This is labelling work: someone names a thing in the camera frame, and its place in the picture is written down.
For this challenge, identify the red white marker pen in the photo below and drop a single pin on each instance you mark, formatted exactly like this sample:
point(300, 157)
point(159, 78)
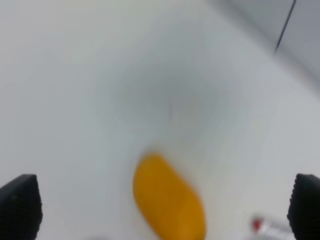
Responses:
point(266, 228)

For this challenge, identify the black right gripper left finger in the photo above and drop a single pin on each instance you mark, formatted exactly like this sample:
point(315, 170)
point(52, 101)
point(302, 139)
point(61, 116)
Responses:
point(20, 208)

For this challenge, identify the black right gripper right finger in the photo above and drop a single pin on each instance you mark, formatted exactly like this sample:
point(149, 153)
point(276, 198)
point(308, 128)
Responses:
point(304, 209)

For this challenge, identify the orange toy mango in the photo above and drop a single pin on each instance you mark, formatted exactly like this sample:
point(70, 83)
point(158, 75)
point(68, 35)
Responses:
point(167, 202)

